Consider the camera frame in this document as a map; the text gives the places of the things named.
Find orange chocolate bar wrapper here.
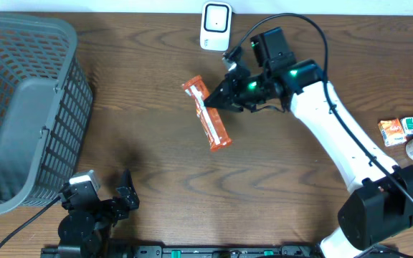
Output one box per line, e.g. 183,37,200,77
182,75,232,152

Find small orange box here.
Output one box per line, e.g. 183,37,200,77
378,118,407,147

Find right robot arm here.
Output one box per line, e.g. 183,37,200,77
204,28,413,257

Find white barcode scanner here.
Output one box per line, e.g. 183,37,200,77
199,1,232,52

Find grey plastic basket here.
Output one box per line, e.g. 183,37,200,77
0,13,93,214

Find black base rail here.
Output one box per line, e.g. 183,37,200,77
41,244,401,258

